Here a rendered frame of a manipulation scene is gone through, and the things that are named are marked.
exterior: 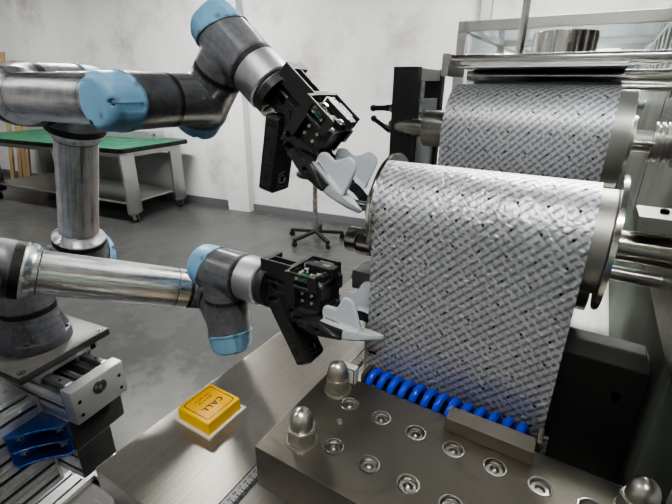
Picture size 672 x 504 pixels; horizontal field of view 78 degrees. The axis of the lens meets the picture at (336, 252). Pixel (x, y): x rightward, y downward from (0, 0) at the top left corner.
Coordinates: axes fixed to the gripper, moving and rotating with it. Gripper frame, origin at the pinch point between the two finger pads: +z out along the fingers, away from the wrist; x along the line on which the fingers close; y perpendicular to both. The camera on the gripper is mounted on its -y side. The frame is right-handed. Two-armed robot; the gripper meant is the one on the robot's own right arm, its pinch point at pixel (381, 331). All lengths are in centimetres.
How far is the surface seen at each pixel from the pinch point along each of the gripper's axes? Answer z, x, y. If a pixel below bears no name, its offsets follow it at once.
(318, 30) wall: -231, 332, 81
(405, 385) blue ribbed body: 5.1, -2.9, -4.9
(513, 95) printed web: 7.8, 26.5, 30.3
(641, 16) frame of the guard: 24, 102, 49
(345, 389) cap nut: -1.3, -7.4, -5.2
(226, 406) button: -22.2, -9.2, -16.7
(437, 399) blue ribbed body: 9.5, -3.0, -5.1
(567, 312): 21.0, -0.2, 9.6
